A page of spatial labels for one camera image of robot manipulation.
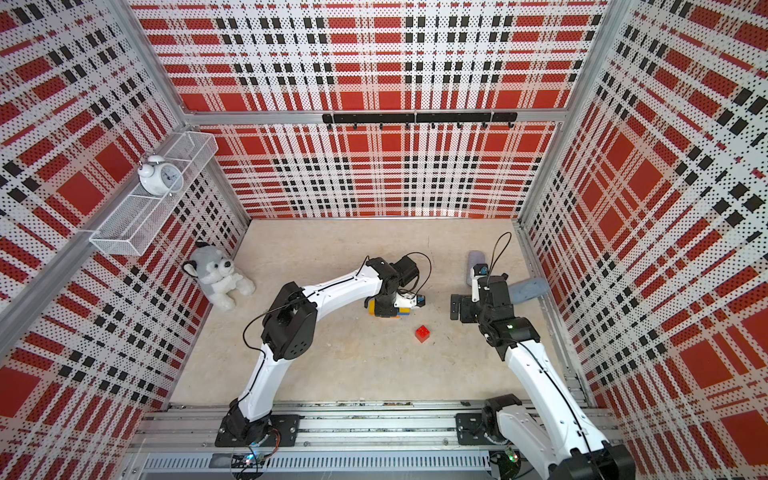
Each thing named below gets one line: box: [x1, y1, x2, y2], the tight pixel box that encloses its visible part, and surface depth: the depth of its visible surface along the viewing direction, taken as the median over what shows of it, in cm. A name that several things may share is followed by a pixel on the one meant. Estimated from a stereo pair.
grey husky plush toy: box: [182, 240, 256, 310], surface depth 88 cm
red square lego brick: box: [415, 325, 431, 343], surface depth 90 cm
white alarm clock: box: [137, 155, 184, 197], surface depth 73 cm
